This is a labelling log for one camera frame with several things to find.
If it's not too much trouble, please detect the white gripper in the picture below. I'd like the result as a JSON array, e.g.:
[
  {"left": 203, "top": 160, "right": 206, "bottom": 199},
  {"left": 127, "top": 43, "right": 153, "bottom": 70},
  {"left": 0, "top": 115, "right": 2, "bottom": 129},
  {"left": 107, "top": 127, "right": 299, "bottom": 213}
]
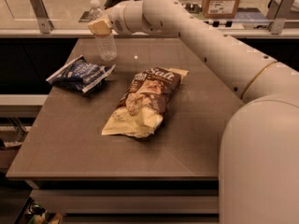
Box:
[{"left": 88, "top": 0, "right": 143, "bottom": 35}]

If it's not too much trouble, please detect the clear plastic water bottle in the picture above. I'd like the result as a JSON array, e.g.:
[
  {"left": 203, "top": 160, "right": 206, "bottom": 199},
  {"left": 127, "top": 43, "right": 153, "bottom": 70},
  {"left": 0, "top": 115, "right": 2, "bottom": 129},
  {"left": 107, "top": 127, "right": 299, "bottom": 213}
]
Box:
[{"left": 88, "top": 0, "right": 117, "bottom": 62}]

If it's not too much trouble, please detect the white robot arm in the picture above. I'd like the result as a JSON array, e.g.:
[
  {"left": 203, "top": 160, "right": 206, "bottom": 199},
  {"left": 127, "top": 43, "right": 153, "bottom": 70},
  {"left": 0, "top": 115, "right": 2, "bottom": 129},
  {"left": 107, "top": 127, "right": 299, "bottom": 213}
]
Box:
[{"left": 107, "top": 0, "right": 299, "bottom": 224}]

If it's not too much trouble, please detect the blue chip bag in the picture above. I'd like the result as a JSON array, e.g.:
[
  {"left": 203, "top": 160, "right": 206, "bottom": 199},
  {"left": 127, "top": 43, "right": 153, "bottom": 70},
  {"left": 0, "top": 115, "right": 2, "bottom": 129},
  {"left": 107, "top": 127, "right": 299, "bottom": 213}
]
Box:
[{"left": 47, "top": 55, "right": 115, "bottom": 94}]

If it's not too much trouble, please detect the brown yellow salt chip bag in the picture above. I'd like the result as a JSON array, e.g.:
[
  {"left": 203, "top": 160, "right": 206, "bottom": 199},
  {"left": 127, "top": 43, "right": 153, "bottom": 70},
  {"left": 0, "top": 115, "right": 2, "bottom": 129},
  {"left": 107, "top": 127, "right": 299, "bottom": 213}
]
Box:
[{"left": 102, "top": 67, "right": 188, "bottom": 138}]

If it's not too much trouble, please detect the cardboard box with label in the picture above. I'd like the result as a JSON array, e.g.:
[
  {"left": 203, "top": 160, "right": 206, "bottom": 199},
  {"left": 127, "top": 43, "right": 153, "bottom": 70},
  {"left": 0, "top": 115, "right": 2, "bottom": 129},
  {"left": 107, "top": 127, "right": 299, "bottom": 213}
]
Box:
[{"left": 202, "top": 0, "right": 240, "bottom": 19}]

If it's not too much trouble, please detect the left metal glass bracket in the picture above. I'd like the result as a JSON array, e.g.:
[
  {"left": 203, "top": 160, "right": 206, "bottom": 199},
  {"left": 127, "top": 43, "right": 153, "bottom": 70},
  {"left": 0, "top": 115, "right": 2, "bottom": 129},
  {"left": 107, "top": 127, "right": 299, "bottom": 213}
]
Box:
[{"left": 30, "top": 0, "right": 54, "bottom": 34}]

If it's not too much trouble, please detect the metal glass bracket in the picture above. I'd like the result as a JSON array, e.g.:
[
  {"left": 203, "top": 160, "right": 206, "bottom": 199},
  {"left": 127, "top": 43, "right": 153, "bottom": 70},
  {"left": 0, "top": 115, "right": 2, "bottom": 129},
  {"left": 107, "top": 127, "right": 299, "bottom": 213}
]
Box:
[
  {"left": 30, "top": 0, "right": 54, "bottom": 34},
  {"left": 269, "top": 0, "right": 294, "bottom": 35}
]

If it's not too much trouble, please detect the right metal glass bracket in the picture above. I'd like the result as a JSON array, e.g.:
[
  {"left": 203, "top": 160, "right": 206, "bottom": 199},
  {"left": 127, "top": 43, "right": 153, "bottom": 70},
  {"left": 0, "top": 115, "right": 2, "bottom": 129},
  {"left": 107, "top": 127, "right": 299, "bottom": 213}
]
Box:
[{"left": 269, "top": 0, "right": 294, "bottom": 35}]

